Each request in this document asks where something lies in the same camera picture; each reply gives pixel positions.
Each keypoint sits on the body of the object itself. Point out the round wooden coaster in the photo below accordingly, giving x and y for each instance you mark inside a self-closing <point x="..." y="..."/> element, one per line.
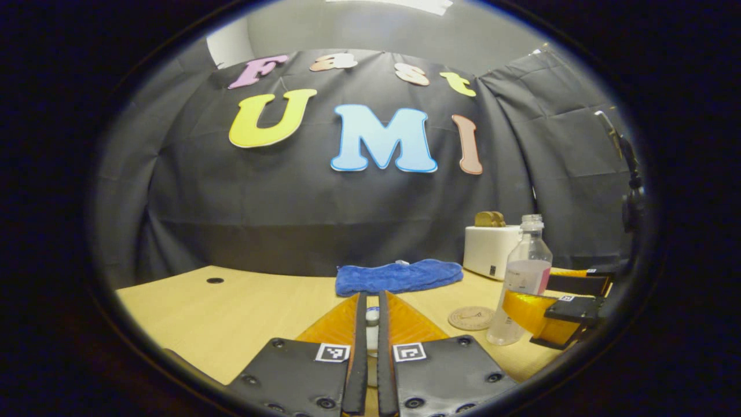
<point x="469" y="318"/>

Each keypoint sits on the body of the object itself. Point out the white toaster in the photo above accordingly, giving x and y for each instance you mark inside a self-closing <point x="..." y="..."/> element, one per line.
<point x="489" y="252"/>

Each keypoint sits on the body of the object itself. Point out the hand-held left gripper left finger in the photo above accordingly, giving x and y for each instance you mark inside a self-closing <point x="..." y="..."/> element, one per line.
<point x="359" y="376"/>

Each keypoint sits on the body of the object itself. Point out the ceiling light panel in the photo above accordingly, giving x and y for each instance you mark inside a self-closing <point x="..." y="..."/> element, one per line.
<point x="399" y="6"/>

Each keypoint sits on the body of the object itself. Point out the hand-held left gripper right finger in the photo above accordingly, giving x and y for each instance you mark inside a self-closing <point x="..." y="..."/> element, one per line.
<point x="386" y="376"/>

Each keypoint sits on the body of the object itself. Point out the clear plastic water bottle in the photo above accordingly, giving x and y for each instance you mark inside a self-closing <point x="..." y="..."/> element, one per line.
<point x="524" y="272"/>

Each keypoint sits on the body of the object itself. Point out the black backdrop cloth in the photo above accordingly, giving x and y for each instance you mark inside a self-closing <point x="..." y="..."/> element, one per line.
<point x="260" y="208"/>

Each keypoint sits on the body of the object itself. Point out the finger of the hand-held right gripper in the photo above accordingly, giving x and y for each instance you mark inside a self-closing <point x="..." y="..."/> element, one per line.
<point x="573" y="310"/>
<point x="579" y="285"/>

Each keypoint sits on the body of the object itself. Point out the blue towel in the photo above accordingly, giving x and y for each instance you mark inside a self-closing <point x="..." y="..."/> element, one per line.
<point x="399" y="277"/>

